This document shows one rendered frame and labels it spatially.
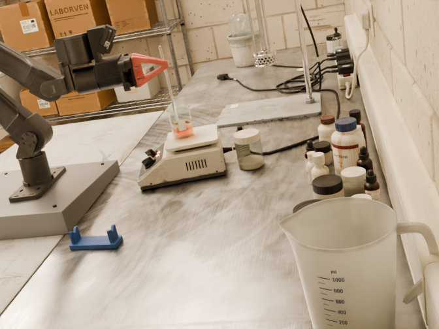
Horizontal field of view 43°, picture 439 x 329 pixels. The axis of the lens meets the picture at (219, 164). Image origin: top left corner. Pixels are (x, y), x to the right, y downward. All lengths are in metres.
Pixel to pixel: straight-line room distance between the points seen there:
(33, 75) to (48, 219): 0.31
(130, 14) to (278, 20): 0.93
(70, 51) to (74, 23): 2.33
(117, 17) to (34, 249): 2.44
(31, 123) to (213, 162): 0.41
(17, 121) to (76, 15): 2.30
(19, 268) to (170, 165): 0.38
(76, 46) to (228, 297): 0.65
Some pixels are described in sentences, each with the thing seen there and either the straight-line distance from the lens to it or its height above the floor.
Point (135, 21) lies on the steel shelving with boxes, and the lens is 3.43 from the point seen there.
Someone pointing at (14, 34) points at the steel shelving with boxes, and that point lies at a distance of 3.70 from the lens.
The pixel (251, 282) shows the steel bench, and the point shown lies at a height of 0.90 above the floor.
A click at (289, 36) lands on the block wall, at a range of 3.66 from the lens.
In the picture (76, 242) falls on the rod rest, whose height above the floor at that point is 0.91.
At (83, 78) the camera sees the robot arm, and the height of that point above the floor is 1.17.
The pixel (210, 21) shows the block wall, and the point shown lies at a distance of 3.69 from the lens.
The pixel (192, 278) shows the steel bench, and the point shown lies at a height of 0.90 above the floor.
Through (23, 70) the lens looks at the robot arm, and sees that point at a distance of 1.27.
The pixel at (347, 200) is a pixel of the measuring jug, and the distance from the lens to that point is 0.74.
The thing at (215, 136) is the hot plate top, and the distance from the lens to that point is 1.24.
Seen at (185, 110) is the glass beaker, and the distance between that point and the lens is 1.24.
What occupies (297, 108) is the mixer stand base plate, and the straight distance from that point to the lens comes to 1.61.
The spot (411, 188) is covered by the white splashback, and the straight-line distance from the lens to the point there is 0.85.
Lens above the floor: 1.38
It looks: 21 degrees down
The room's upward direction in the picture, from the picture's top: 11 degrees counter-clockwise
